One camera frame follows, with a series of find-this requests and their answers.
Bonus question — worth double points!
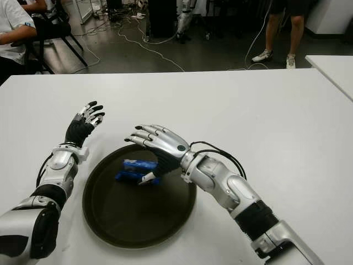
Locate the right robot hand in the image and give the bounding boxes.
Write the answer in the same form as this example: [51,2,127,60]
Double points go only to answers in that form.
[123,124,191,186]

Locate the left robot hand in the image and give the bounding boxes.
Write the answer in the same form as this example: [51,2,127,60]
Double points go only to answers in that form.
[65,100,106,150]

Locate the blue Oreo cookie package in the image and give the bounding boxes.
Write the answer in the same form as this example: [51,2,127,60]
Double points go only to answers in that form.
[115,158,161,186]

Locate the round dark brown tray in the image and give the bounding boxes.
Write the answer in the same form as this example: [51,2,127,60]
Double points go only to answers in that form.
[82,142,197,248]

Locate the black chair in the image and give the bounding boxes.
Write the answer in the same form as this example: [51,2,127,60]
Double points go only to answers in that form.
[10,0,89,75]

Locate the white framed panel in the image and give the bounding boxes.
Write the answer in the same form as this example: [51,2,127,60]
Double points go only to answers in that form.
[73,0,96,25]

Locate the black cabinet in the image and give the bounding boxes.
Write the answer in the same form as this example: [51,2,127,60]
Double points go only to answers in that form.
[148,0,178,38]

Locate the person in white shirt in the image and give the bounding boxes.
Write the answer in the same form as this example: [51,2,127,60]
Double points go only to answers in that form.
[0,0,38,85]

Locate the person in black clothing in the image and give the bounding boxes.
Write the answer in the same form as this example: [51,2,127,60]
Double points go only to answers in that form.
[251,0,304,70]

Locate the white side table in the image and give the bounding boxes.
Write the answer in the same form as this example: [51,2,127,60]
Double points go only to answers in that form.
[304,54,353,102]

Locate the white cabinet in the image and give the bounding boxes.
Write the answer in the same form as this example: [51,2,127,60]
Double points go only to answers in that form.
[304,0,353,35]

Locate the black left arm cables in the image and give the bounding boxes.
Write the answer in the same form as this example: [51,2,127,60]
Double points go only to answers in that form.
[36,154,55,188]

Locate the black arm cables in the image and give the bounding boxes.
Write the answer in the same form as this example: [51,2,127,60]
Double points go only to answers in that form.
[36,154,55,188]
[190,141,247,180]

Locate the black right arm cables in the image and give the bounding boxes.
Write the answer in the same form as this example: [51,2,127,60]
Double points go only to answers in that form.
[190,141,247,180]

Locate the white floor cable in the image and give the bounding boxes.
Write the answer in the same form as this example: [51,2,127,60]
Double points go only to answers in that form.
[115,24,185,72]

